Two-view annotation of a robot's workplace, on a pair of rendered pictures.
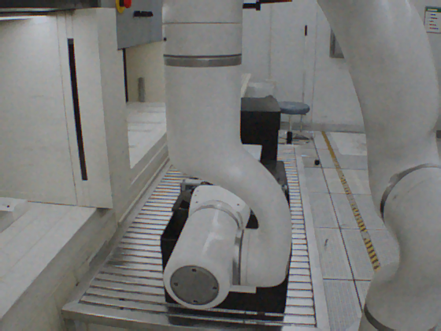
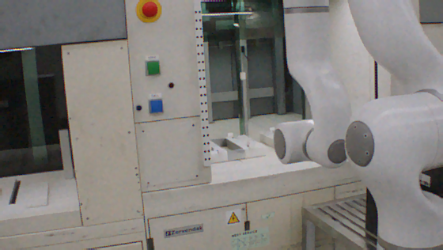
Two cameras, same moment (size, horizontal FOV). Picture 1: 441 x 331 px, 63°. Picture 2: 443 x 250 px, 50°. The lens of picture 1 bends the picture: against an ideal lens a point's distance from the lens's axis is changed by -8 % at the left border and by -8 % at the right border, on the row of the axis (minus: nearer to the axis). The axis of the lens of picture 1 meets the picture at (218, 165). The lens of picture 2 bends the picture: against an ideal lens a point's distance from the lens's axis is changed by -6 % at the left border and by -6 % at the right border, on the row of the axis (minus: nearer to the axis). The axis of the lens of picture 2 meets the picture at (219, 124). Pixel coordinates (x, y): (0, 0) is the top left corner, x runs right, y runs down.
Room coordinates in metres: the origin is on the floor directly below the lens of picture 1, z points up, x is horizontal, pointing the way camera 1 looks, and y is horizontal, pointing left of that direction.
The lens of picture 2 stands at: (-0.13, -0.80, 1.29)
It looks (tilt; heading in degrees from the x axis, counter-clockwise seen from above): 11 degrees down; 65
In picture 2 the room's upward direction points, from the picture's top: 4 degrees counter-clockwise
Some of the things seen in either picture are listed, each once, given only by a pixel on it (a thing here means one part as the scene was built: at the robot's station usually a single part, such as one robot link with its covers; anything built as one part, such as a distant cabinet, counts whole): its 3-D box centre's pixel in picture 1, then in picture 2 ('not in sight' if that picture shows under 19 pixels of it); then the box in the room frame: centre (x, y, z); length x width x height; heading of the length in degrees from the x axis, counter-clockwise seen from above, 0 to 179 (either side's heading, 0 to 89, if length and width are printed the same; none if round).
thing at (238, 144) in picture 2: not in sight; (225, 146); (0.59, 0.69, 0.89); 0.22 x 0.21 x 0.04; 82
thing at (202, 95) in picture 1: (231, 179); (317, 85); (0.45, -0.02, 1.17); 0.16 x 0.09 x 0.30; 82
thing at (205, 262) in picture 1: (207, 257); (309, 140); (0.45, 0.02, 1.06); 0.13 x 0.09 x 0.08; 172
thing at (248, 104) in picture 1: (245, 131); not in sight; (1.68, -0.12, 0.89); 0.29 x 0.29 x 0.25; 86
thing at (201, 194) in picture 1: (219, 209); not in sight; (0.59, 0.00, 1.06); 0.11 x 0.10 x 0.07; 172
